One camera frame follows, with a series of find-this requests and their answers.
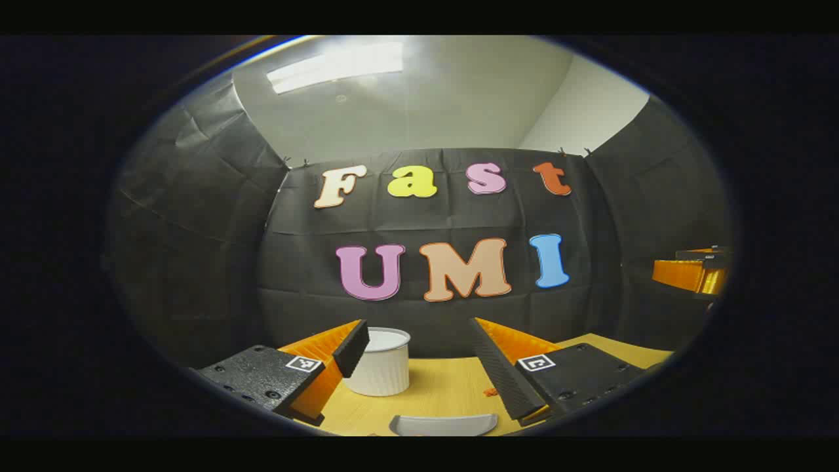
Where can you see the white ribbed garbage bin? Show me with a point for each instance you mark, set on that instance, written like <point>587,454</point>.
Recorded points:
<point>383,370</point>

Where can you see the wooden desktop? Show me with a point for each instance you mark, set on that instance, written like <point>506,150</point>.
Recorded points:
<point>446,387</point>

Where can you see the grey plastic dustpan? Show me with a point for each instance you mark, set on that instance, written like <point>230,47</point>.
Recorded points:
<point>446,426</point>

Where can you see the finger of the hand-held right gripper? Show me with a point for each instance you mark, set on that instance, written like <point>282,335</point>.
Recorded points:
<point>704,252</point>
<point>682,275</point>

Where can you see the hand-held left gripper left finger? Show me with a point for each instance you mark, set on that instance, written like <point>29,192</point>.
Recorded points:
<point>352,346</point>

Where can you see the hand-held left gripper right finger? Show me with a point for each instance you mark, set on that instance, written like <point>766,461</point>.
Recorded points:
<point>501,373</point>

